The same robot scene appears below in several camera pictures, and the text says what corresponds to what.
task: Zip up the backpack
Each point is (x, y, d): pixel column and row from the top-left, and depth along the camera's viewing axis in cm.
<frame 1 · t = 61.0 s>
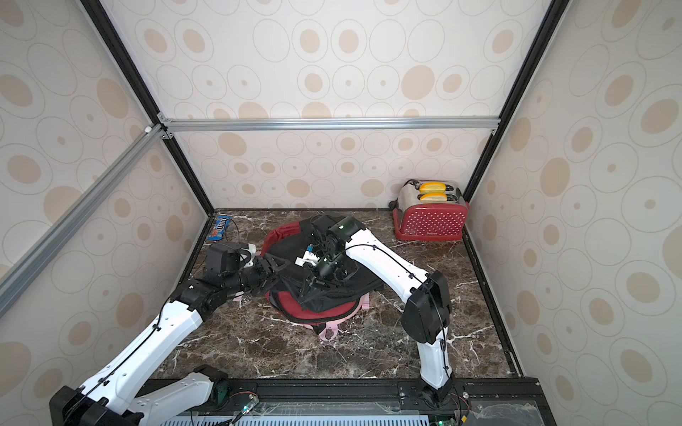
left hand: (290, 266, 73), fingers open
right hand: (298, 308, 68), fingers closed
red backpack: (273, 297, 87), point 8 cm above the table
pink backpack: (329, 331, 87), on the table
blue candy packet: (217, 231, 114), on the table
red polka dot toaster: (430, 210, 99), point 17 cm above the table
yellow toast slice rear: (432, 187, 102), point 21 cm above the table
yellow toast slice front: (433, 198, 99), point 20 cm above the table

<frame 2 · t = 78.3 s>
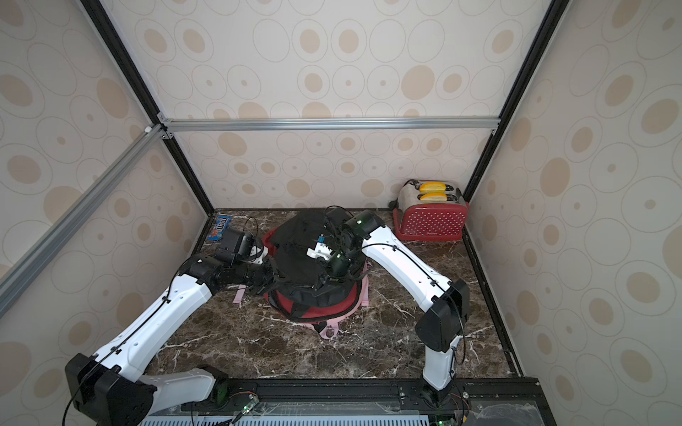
left hand: (295, 276, 73), fingers closed
right hand: (311, 300, 67), fingers closed
the named things where they were.

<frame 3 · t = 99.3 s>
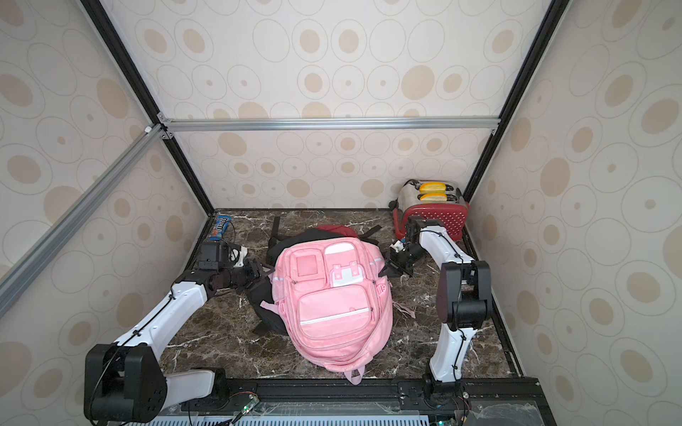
left hand: (274, 269, 82), fingers open
right hand: (378, 276, 87), fingers closed
pink backpack: (335, 302, 85), point 8 cm above the table
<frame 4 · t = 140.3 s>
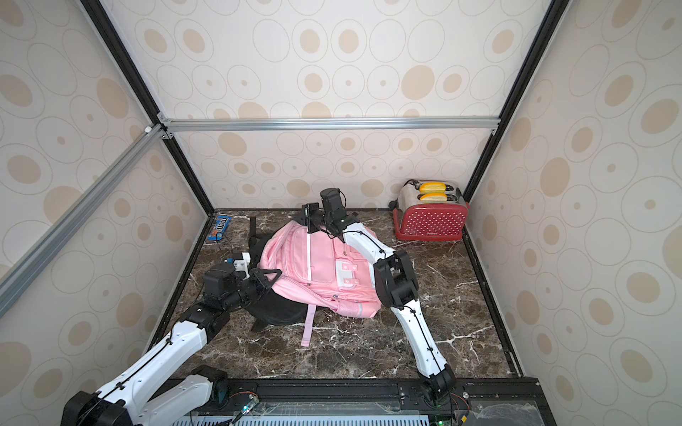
left hand: (287, 272, 77), fingers closed
right hand: (283, 216, 90), fingers closed
pink backpack: (319, 270, 88), point 12 cm above the table
